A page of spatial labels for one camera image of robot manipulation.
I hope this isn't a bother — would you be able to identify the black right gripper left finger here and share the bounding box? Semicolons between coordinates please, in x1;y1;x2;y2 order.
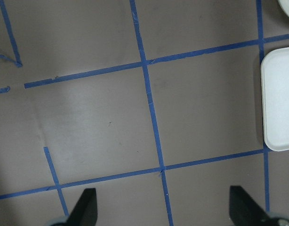
66;188;98;226

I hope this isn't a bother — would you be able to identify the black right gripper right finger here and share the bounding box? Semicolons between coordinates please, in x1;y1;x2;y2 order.
229;186;273;226

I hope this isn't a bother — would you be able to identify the white round saucer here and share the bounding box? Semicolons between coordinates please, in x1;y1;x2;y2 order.
277;0;289;23

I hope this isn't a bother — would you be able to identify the white rectangular foam tray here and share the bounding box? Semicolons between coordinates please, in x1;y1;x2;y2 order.
261;47;289;152

